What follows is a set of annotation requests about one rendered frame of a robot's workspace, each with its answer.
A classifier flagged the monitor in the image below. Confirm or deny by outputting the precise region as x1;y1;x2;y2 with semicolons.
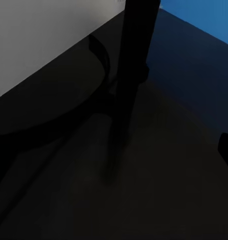
0;0;161;142

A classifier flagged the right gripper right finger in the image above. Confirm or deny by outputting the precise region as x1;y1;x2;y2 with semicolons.
218;133;228;165

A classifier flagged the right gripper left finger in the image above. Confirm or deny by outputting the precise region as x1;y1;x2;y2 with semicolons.
0;133;19;183

